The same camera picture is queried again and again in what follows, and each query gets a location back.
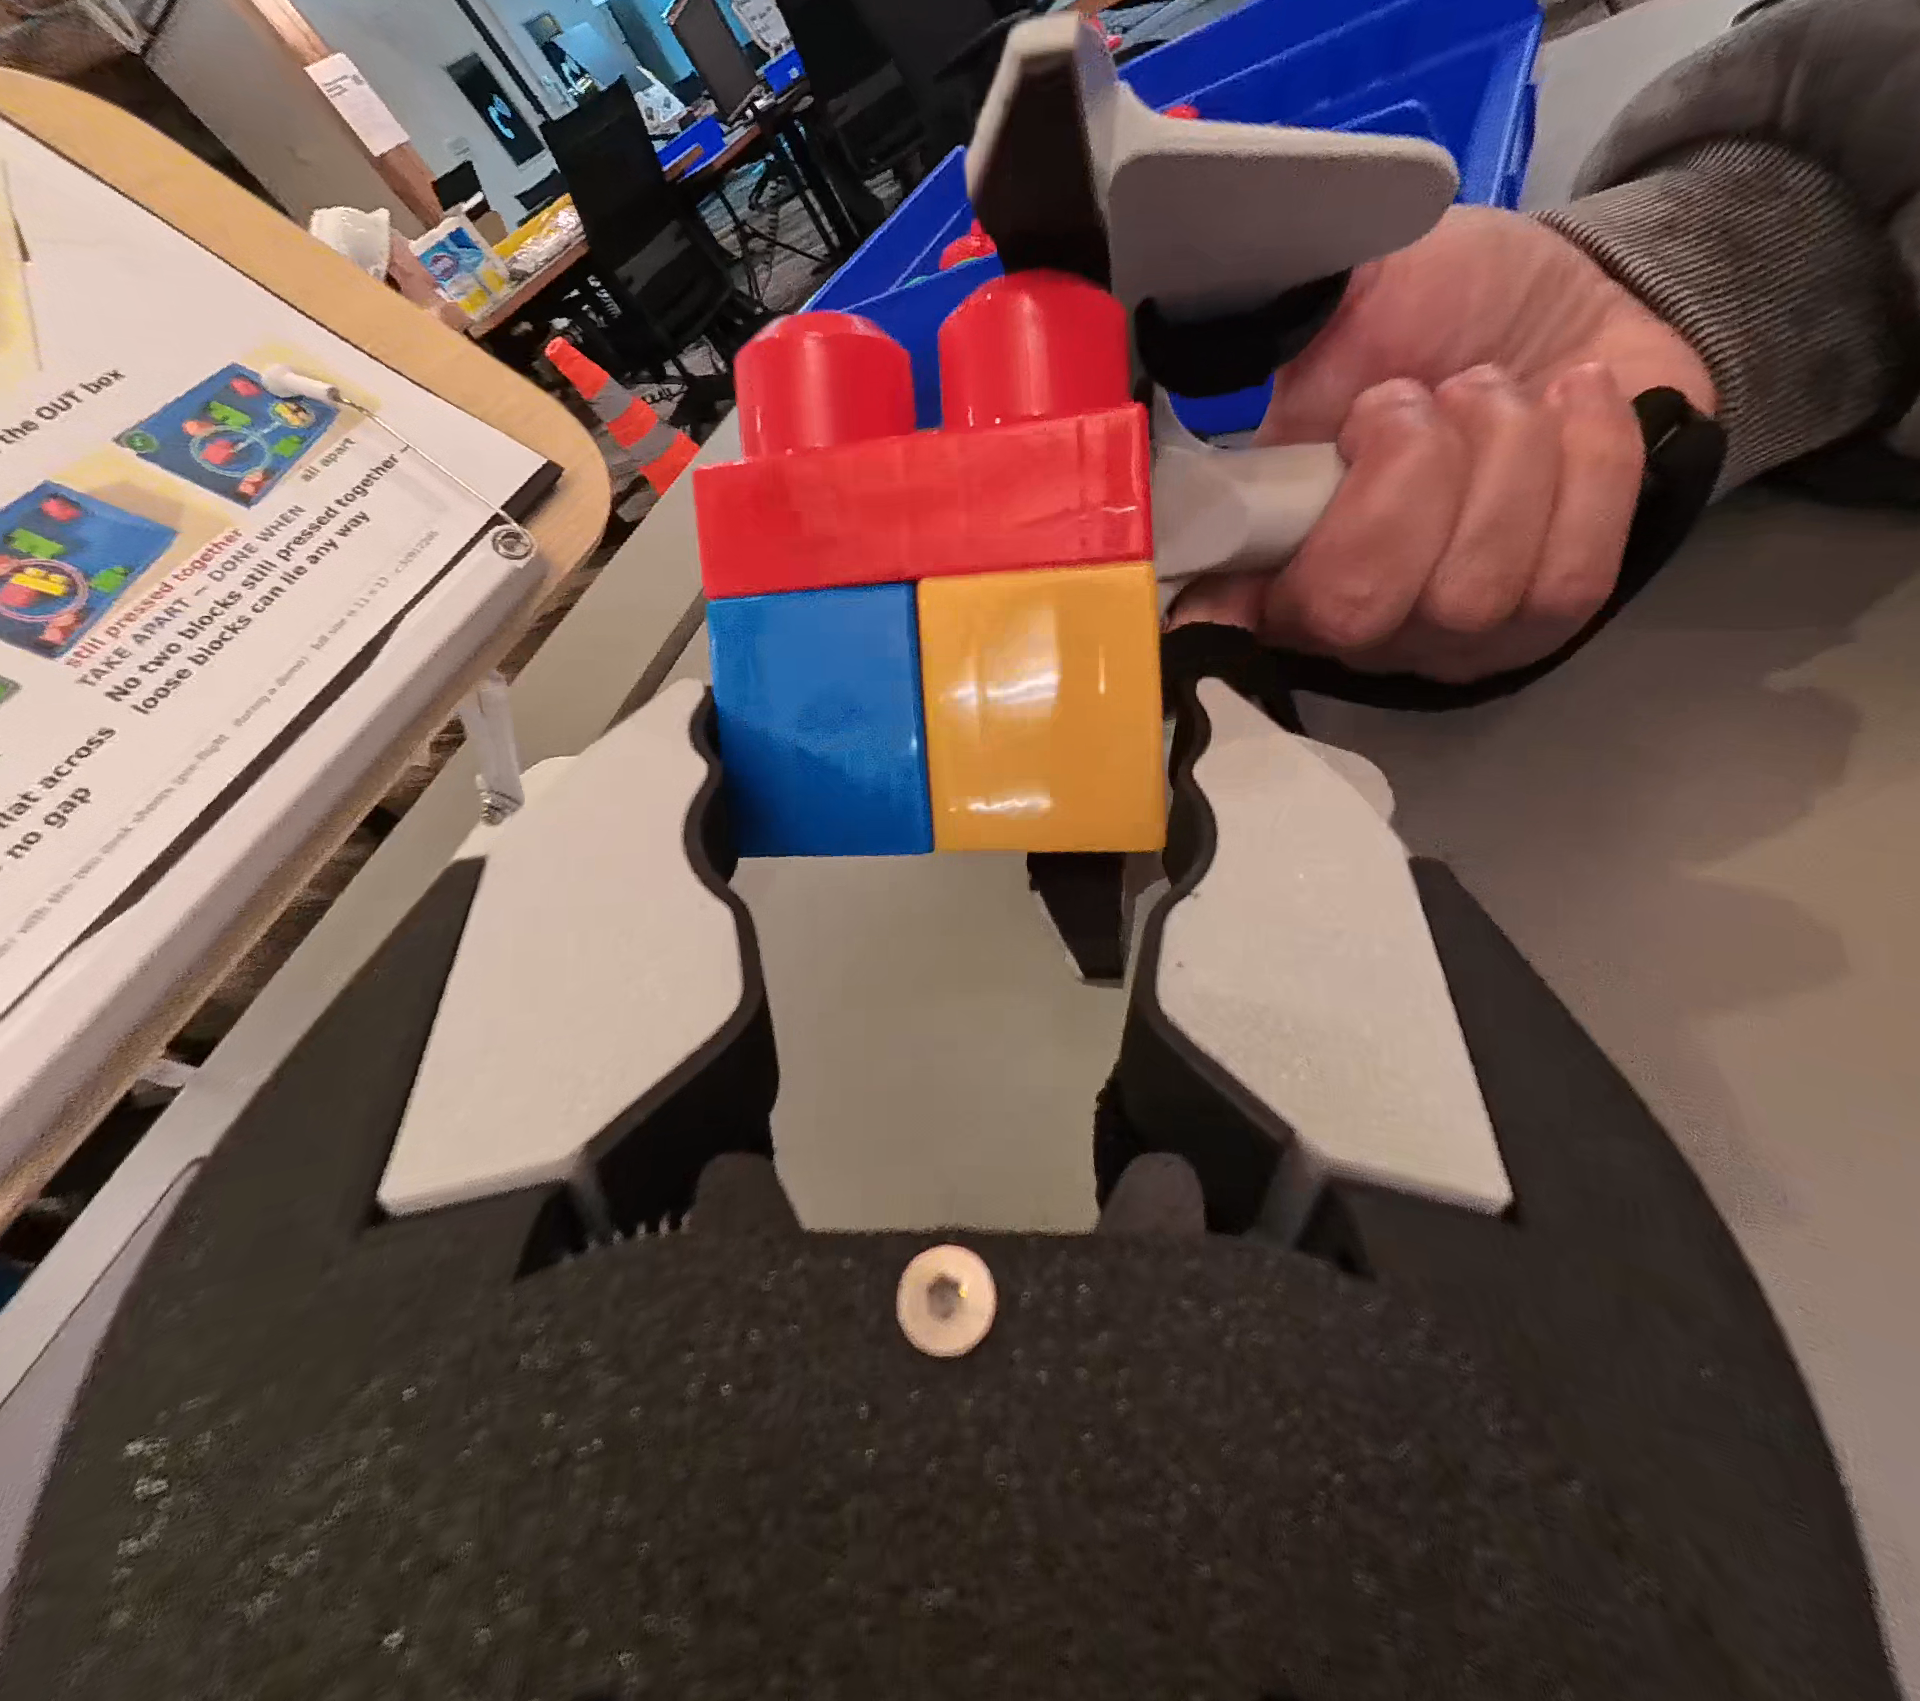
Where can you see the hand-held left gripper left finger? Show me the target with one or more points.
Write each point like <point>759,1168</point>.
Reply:
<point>585,981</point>

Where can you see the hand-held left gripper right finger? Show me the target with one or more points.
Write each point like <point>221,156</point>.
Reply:
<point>1320,981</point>

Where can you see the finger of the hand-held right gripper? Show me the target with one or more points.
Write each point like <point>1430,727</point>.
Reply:
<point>1274,209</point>
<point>1093,912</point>

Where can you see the blue plastic bin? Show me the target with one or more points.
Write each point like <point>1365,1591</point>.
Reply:
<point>1381,37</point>

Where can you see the yellow toy block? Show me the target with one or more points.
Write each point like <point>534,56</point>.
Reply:
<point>1042,710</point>

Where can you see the red toy block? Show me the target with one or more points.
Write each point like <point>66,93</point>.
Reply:
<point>915,501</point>

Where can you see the blue one-stud block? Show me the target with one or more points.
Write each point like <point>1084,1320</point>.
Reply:
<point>818,727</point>

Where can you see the grey desk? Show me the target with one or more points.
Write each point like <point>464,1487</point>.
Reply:
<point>1650,907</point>

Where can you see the person's right hand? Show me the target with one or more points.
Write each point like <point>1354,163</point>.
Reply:
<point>1485,457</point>

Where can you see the black office chair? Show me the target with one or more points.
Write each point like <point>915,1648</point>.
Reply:
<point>630,217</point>
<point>884,20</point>

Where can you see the printed instruction sheet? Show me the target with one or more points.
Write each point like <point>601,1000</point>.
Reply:
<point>224,607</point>

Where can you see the orange traffic cone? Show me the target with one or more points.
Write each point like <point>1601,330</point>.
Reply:
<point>630,419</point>

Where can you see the small blue bin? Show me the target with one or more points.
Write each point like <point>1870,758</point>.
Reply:
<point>693,147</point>

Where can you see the white instruction stand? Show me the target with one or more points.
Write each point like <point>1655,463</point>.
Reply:
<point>494,380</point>

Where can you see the white blue carton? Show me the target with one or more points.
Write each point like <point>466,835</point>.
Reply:
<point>459,269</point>

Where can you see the white paper notice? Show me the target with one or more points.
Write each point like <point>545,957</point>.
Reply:
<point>360,105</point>

